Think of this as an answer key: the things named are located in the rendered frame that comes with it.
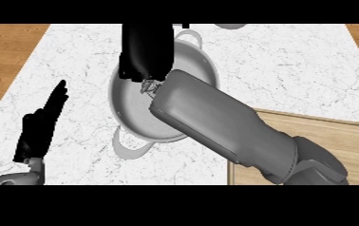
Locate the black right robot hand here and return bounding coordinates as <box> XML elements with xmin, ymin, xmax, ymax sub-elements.
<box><xmin>118</xmin><ymin>24</ymin><xmax>176</xmax><ymax>84</ymax></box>

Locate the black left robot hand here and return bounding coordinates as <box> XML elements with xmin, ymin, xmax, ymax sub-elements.
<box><xmin>12</xmin><ymin>79</ymin><xmax>71</xmax><ymax>165</ymax></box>

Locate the pale wooden tray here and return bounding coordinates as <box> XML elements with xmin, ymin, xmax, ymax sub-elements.
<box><xmin>228</xmin><ymin>107</ymin><xmax>359</xmax><ymax>186</ymax></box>

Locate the grey round object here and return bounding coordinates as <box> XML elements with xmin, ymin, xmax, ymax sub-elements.
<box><xmin>213</xmin><ymin>24</ymin><xmax>250</xmax><ymax>30</ymax></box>

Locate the silver pot with two handles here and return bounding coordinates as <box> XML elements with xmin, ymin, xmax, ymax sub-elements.
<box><xmin>106</xmin><ymin>28</ymin><xmax>223</xmax><ymax>160</ymax></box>

